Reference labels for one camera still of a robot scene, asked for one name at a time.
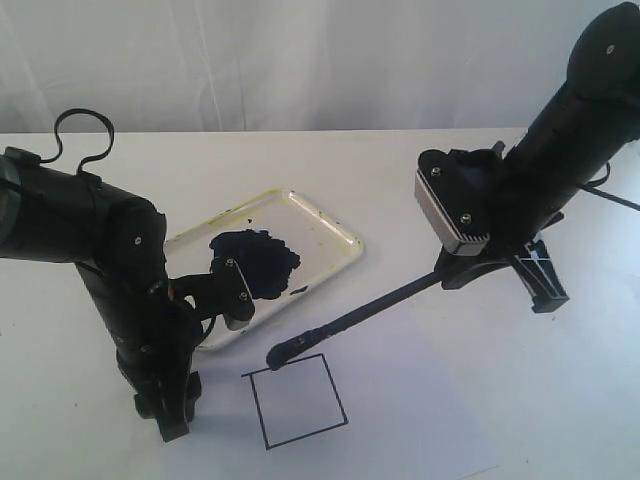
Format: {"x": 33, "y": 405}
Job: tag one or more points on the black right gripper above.
{"x": 516, "y": 241}

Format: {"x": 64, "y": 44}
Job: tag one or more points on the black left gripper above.
{"x": 155, "y": 341}

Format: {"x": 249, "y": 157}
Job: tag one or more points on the black paintbrush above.
{"x": 282, "y": 352}

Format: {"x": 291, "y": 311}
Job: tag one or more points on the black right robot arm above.
{"x": 589, "y": 119}

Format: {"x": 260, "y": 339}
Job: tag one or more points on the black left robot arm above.
{"x": 115, "y": 239}

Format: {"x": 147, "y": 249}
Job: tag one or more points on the white paper with square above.
{"x": 371, "y": 403}

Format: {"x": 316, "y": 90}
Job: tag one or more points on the white backdrop curtain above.
{"x": 285, "y": 65}

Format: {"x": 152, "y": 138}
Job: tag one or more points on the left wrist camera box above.
{"x": 222, "y": 291}

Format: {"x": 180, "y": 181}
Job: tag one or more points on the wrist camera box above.
{"x": 455, "y": 191}
{"x": 222, "y": 291}

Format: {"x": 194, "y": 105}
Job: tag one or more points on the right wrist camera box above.
{"x": 455, "y": 191}

